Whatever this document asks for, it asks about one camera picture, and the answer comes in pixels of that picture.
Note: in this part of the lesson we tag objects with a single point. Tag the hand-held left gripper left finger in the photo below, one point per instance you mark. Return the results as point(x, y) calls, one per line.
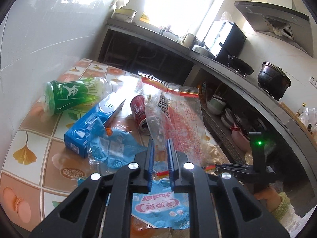
point(149, 166)

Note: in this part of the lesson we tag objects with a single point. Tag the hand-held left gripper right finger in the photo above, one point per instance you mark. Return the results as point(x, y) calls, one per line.
point(171, 168)

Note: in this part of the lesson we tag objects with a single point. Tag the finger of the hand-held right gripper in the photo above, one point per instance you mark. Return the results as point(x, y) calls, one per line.
point(235, 169)

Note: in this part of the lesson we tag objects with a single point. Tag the blue wrapper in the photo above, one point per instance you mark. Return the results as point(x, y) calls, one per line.
point(116, 148)

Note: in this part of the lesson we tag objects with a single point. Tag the blue snack bag pink label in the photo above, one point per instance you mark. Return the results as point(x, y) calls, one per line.
point(158, 208)

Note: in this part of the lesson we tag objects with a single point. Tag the red snack bag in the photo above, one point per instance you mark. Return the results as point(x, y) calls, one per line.
point(183, 119)

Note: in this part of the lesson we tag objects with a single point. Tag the red drink can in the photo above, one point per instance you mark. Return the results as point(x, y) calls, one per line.
point(138, 111)

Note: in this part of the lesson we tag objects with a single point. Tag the blue toothpaste box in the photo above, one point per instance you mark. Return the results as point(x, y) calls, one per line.
point(81, 133)

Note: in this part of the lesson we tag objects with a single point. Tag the green label plastic bottle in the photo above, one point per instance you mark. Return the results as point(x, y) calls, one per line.
point(71, 94)

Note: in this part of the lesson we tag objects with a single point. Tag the person's right forearm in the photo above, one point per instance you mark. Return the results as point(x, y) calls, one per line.
point(289, 218)

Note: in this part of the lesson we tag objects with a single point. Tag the person's right hand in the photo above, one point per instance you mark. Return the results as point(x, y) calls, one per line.
point(268, 198)

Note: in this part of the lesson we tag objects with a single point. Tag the pink plastic basin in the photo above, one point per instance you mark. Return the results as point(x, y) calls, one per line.
point(239, 141)

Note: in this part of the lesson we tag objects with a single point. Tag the stack of plates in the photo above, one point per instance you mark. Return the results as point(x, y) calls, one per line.
point(227, 119)

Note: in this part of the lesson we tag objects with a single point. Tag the stack of bowls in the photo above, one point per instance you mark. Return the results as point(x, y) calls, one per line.
point(215, 105)

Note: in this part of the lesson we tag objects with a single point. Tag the sauce bottle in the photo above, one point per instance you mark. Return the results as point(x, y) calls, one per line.
point(301, 110)

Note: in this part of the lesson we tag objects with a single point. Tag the grey concrete kitchen counter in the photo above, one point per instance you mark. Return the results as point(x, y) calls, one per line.
point(247, 89)

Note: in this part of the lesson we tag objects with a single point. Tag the black cast iron pot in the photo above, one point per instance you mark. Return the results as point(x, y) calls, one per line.
point(272, 81)

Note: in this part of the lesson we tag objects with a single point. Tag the black wok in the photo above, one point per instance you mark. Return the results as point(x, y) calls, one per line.
point(241, 67)

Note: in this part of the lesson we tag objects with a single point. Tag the tile-print plastic tablecloth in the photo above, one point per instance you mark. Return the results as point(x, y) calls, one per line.
point(37, 133)

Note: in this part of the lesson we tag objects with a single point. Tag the metal pot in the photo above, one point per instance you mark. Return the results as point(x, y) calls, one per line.
point(201, 52)

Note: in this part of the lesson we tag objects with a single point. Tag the black box appliance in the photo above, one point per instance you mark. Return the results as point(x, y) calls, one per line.
point(232, 39)

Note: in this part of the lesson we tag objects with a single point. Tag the white kettle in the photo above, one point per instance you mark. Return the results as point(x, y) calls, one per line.
point(187, 39)

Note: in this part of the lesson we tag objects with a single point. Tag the range hood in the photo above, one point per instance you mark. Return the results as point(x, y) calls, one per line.
point(272, 19)

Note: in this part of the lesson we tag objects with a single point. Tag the enamel basin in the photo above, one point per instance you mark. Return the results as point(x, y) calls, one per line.
point(123, 13)

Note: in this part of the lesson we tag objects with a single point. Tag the wall socket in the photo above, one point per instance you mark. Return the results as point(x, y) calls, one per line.
point(314, 81)

